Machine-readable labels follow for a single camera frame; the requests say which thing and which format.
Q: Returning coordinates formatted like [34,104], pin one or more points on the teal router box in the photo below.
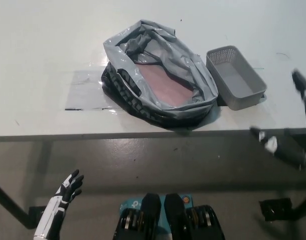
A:
[126,205]

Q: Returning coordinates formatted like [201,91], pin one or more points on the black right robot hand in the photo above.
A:
[269,145]

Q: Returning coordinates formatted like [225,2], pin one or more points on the black table leg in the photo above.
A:
[10,202]

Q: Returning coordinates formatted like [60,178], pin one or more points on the dark tape patch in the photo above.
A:
[221,102]

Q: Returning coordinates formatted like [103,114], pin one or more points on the grey perforated rectangular container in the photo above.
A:
[239,75]

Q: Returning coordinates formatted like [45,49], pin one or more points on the grey black plastic bag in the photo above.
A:
[192,75]

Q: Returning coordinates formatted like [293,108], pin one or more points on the black left robot torso block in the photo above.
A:
[149,207]

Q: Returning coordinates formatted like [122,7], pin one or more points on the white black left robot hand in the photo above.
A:
[53,210]

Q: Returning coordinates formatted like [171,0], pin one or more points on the clear tape patch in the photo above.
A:
[85,92]

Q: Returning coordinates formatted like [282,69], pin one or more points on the reddish brown flat board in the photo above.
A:
[165,85]

